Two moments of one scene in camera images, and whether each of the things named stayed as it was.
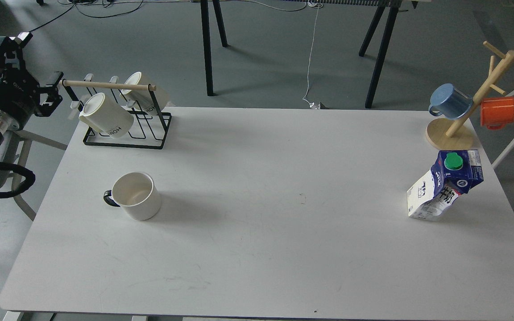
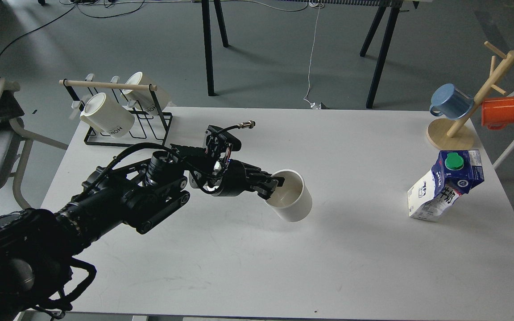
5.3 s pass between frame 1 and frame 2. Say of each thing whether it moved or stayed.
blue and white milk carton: stayed
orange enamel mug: stayed
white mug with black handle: moved
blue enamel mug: stayed
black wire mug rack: stayed
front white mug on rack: stayed
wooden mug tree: stayed
